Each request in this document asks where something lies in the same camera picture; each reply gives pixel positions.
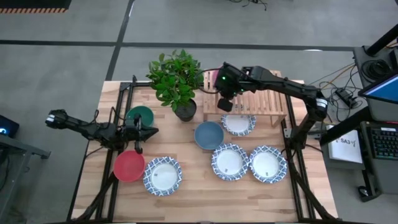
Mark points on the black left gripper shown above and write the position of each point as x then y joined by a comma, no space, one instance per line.
138,133

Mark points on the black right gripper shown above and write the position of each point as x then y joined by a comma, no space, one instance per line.
230,82

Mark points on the green bowl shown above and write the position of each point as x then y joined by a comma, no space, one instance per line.
145,114

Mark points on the red bowl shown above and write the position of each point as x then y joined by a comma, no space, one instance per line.
129,166

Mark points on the blue patterned paper plate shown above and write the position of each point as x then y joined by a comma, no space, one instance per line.
162,176
230,161
237,124
267,164

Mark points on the blue-grey bowl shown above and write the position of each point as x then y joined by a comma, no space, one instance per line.
209,135

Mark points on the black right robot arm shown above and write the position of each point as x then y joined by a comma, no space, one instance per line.
280,82

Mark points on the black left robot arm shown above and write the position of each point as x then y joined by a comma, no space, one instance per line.
77,124

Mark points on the wooden slatted shelf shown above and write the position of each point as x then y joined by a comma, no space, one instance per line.
252,104

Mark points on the green potted plant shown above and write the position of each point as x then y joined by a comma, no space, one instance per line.
174,77

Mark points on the black power adapter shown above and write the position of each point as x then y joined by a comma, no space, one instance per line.
345,96

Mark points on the grey metal side table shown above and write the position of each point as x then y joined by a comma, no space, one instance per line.
25,149

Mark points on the black device blue light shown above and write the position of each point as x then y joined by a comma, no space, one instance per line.
7,126

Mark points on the computer monitor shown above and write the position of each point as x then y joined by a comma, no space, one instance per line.
381,90

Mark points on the grey workstation desk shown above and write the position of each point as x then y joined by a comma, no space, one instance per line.
384,113

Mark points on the black keyboard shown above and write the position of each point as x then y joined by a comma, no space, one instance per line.
385,143

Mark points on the black mat hazard stripe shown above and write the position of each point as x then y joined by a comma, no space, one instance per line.
31,3

